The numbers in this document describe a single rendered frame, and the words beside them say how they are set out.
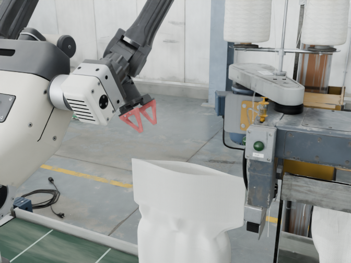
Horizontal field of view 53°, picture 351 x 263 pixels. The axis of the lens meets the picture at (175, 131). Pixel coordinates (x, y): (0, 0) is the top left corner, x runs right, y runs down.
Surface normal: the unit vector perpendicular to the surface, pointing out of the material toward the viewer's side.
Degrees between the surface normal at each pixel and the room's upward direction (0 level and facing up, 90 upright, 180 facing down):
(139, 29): 80
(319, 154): 90
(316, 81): 90
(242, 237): 0
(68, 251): 0
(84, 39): 90
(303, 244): 90
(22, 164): 115
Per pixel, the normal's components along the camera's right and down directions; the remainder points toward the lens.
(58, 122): 0.88, 0.15
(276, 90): -0.97, 0.08
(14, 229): 0.00, -0.94
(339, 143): -0.43, 0.30
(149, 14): -0.04, 0.16
